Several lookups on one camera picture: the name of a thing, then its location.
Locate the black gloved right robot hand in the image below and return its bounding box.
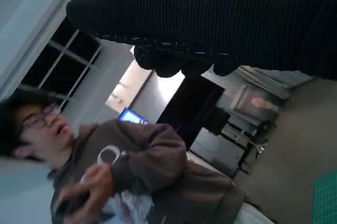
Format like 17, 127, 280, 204
65, 0, 337, 81

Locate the large black screen panel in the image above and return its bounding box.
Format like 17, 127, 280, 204
156, 76, 226, 151

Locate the grey cabinet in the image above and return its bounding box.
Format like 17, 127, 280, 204
189, 126, 247, 179

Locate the person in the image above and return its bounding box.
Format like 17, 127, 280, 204
0, 89, 277, 224

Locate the green cutting mat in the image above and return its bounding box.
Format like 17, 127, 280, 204
312, 173, 337, 224

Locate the dark window with white frame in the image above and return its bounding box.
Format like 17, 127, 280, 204
20, 15, 103, 112

